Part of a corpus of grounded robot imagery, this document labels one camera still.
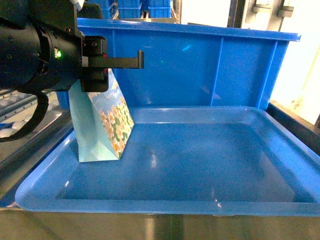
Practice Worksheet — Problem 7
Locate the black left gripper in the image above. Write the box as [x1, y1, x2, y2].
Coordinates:
[34, 0, 144, 92]

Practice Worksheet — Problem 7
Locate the flower gift bag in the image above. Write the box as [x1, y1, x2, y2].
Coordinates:
[68, 69, 135, 163]

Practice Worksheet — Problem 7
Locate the large blue plastic crate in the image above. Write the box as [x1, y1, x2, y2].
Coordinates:
[56, 17, 302, 112]

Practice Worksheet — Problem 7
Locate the blue plastic tray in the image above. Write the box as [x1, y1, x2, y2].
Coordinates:
[15, 106, 320, 217]

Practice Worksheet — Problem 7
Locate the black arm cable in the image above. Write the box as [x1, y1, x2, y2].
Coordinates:
[0, 89, 50, 143]

